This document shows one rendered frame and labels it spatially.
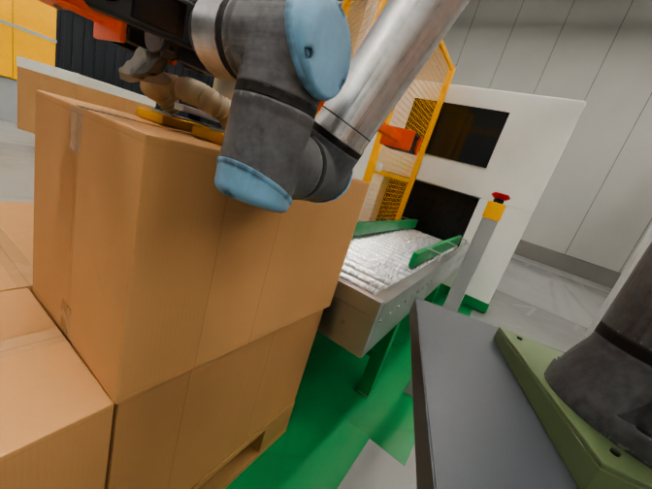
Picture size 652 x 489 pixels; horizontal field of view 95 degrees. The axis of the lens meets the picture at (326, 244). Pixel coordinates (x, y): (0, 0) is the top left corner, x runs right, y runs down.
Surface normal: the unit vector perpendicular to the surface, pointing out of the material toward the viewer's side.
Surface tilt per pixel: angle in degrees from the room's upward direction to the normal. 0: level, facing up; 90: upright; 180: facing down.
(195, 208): 90
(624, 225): 90
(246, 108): 87
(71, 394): 0
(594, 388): 67
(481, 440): 0
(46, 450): 90
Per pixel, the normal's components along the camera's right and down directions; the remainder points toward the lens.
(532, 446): 0.28, -0.92
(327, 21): 0.83, 0.29
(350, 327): -0.53, 0.08
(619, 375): -0.75, -0.56
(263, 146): 0.19, 0.29
